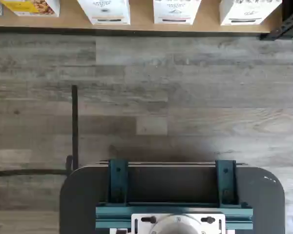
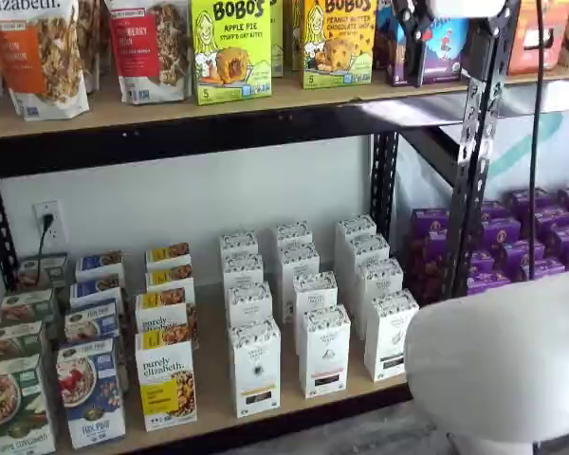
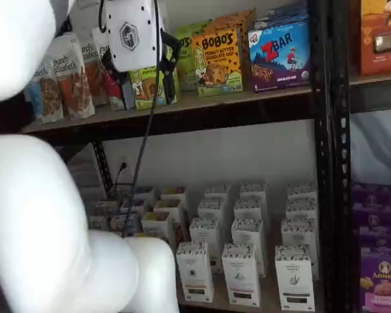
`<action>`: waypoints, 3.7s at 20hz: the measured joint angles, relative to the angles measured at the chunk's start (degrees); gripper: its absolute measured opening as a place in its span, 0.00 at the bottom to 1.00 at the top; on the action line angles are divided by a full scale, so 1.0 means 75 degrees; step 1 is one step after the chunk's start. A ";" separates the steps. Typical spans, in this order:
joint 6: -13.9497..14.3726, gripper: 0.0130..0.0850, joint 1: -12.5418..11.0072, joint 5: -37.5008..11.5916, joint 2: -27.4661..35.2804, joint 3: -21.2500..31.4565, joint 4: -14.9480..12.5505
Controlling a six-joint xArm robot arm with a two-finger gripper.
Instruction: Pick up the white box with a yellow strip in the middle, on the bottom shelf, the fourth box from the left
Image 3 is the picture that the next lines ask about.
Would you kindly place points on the wooden shelf board with snacks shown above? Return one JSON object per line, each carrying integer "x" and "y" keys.
{"x": 215, "y": 101}

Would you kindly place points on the blue Flax Plus cereal box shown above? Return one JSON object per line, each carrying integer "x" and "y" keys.
{"x": 137, "y": 206}
{"x": 119, "y": 223}

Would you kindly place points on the black metal shelving frame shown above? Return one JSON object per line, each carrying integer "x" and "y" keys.
{"x": 322, "y": 130}

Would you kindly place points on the yellow Bobo's peanut butter box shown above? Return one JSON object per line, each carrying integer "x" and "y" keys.
{"x": 234, "y": 21}
{"x": 216, "y": 65}

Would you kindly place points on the orange Purely Elizabeth granola bag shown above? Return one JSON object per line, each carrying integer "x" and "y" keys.
{"x": 92, "y": 71}
{"x": 75, "y": 88}

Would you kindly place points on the green Bobo's apple pie box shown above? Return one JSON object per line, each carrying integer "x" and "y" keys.
{"x": 146, "y": 91}
{"x": 185, "y": 71}

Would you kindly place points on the red Purely Elizabeth granola bag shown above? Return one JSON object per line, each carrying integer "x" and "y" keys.
{"x": 115, "y": 98}

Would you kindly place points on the purple Annie's snack box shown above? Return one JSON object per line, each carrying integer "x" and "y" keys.
{"x": 378, "y": 236}
{"x": 374, "y": 215}
{"x": 381, "y": 280}
{"x": 371, "y": 195}

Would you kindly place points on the green apple cinnamon oatmeal box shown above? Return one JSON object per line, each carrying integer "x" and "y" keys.
{"x": 106, "y": 208}
{"x": 99, "y": 222}

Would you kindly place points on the white pastry box yellow strip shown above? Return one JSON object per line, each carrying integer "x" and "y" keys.
{"x": 216, "y": 192}
{"x": 195, "y": 270}
{"x": 204, "y": 231}
{"x": 211, "y": 208}

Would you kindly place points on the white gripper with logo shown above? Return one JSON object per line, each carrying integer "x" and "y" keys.
{"x": 130, "y": 36}

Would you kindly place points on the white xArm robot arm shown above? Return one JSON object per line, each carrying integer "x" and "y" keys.
{"x": 26, "y": 212}

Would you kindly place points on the white yellow Purely Elizabeth box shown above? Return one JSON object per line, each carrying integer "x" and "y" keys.
{"x": 150, "y": 235}
{"x": 174, "y": 190}
{"x": 167, "y": 205}
{"x": 156, "y": 225}

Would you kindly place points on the blue Z Bar box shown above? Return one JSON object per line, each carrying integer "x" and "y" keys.
{"x": 286, "y": 13}
{"x": 280, "y": 58}

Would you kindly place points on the black neighbouring shelving frame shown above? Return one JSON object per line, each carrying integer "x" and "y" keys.
{"x": 342, "y": 98}

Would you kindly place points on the wooden neighbouring shelf board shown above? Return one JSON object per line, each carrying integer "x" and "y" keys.
{"x": 378, "y": 79}

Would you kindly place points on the white pastry box black strip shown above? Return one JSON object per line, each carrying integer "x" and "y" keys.
{"x": 301, "y": 208}
{"x": 295, "y": 280}
{"x": 298, "y": 233}
{"x": 301, "y": 190}

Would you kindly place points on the white pastry box pink strip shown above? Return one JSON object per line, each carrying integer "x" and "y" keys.
{"x": 241, "y": 277}
{"x": 247, "y": 231}
{"x": 252, "y": 190}
{"x": 249, "y": 208}

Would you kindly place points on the white backdrop sheet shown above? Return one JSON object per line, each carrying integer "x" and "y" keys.
{"x": 378, "y": 146}

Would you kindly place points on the white wall outlet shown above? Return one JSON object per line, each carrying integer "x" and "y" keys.
{"x": 124, "y": 159}

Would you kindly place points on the orange snack box with window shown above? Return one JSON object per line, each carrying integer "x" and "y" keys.
{"x": 381, "y": 29}

